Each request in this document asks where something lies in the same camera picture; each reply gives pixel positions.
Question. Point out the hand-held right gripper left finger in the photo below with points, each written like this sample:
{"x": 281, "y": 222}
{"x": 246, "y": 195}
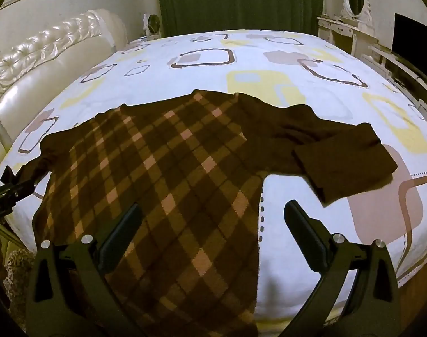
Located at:
{"x": 124, "y": 228}

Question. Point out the cream tufted headboard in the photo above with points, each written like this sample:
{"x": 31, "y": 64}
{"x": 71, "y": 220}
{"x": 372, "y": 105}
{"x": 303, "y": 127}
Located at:
{"x": 41, "y": 73}

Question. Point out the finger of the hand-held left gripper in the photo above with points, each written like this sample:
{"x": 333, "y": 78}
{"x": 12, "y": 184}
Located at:
{"x": 10, "y": 189}

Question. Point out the white vanity dresser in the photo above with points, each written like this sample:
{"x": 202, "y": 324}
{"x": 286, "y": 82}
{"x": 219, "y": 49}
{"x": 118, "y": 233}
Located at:
{"x": 339, "y": 24}

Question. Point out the white television shelf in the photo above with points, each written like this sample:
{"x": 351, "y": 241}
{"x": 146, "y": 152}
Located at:
{"x": 403, "y": 73}

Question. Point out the green curtain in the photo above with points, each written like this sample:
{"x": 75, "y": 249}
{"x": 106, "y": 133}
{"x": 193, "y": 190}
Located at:
{"x": 239, "y": 1}

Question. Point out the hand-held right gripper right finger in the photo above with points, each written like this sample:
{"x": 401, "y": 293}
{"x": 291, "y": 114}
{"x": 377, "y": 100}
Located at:
{"x": 303, "y": 228}

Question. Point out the person's patterned clothing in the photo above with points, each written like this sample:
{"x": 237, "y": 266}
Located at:
{"x": 15, "y": 273}

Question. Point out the white printed bed sheet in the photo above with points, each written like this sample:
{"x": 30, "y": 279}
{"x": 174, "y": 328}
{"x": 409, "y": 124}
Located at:
{"x": 185, "y": 70}

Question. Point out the black television screen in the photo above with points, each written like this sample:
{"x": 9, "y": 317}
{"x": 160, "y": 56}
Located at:
{"x": 415, "y": 42}

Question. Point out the brown plaid sweater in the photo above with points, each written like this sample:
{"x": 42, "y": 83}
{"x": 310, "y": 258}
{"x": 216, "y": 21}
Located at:
{"x": 171, "y": 168}

